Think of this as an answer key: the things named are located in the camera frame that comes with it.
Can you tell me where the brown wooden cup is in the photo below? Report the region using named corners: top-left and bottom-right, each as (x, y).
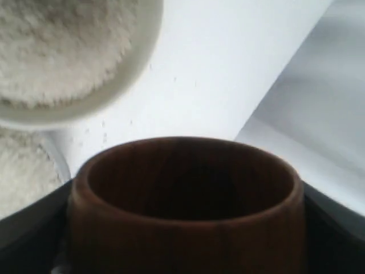
top-left (68, 137), bottom-right (307, 273)

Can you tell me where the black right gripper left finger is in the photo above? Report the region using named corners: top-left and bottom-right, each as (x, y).
top-left (1, 180), bottom-right (72, 273)

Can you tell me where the rice in cream bowl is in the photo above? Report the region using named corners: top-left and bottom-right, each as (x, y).
top-left (1, 1), bottom-right (139, 108)

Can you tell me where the cream ceramic bowl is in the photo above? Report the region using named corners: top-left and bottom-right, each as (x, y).
top-left (0, 0), bottom-right (165, 132)

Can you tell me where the round steel tray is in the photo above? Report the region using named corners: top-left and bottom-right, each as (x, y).
top-left (40, 132), bottom-right (71, 184)

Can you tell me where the rice in steel tray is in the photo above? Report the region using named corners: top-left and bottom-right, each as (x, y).
top-left (1, 128), bottom-right (62, 219)

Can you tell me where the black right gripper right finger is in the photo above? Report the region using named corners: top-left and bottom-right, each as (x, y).
top-left (304, 183), bottom-right (364, 274)

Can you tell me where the white backdrop curtain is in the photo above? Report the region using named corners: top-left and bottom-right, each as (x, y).
top-left (237, 1), bottom-right (364, 215)

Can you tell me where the spilled rice on table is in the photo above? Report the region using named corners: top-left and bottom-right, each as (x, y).
top-left (72, 63), bottom-right (205, 147)

